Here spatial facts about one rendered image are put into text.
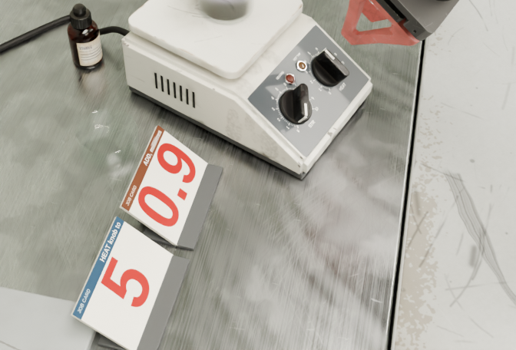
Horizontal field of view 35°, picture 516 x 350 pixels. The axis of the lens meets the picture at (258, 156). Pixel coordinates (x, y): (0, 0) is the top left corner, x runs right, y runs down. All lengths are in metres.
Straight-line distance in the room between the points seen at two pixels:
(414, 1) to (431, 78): 0.24
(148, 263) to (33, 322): 0.10
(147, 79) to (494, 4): 0.40
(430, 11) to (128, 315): 0.32
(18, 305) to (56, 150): 0.16
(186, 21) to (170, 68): 0.05
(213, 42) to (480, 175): 0.27
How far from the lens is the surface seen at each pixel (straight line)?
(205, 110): 0.73
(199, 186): 0.71
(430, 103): 0.81
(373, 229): 0.70
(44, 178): 0.74
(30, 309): 0.66
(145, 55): 0.74
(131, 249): 0.65
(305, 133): 0.71
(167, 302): 0.65
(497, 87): 0.85
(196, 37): 0.72
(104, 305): 0.63
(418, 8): 0.61
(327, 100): 0.74
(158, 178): 0.69
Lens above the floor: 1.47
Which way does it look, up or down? 50 degrees down
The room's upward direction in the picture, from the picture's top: 3 degrees clockwise
